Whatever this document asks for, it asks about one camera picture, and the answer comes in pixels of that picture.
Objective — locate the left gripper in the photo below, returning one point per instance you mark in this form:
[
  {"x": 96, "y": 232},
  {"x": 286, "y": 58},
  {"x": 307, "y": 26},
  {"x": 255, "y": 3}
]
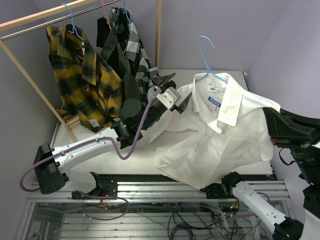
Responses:
[{"x": 162, "y": 80}]

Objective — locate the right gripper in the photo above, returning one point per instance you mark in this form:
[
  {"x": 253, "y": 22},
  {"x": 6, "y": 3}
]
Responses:
[{"x": 292, "y": 130}]

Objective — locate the blue wire hanger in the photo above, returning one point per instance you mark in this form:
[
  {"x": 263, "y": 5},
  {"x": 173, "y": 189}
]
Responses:
[{"x": 205, "y": 60}]

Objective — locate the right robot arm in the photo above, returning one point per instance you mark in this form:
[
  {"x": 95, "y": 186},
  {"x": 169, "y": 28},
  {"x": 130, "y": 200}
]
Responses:
[{"x": 281, "y": 226}]

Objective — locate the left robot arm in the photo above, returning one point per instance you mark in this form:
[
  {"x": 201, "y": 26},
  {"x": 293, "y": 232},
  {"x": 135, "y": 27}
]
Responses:
[{"x": 137, "y": 126}]

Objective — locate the black white checkered shirt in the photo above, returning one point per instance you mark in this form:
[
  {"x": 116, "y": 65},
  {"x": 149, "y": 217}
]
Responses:
[{"x": 132, "y": 46}]

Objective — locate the dark green striped shirt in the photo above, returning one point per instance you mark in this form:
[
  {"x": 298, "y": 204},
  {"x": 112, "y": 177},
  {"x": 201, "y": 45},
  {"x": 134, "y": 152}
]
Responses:
[{"x": 112, "y": 38}]

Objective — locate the blue hanger checkered shirt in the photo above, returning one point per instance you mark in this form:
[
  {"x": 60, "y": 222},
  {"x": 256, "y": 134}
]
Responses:
[{"x": 126, "y": 12}]

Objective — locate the yellow plaid shirt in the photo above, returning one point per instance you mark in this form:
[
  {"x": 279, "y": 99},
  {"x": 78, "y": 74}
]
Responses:
[{"x": 89, "y": 88}]

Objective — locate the pink hanger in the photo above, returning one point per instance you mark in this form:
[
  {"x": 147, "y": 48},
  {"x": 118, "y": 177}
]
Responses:
[{"x": 106, "y": 14}]

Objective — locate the blue hanger yellow shirt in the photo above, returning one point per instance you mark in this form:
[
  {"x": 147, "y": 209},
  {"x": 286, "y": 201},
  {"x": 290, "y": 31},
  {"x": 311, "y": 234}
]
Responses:
[{"x": 73, "y": 32}]

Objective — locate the metal hanging rod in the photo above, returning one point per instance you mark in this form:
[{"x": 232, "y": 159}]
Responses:
[{"x": 32, "y": 18}]

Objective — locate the wooden clothes rack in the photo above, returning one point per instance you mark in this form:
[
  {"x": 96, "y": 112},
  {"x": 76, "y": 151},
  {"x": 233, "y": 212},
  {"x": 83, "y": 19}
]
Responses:
[{"x": 24, "y": 116}]

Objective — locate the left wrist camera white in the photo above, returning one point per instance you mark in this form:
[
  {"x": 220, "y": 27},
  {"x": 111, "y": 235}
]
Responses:
[{"x": 169, "y": 98}]

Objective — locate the aluminium rail base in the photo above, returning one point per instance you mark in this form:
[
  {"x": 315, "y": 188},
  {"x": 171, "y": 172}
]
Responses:
[{"x": 165, "y": 191}]

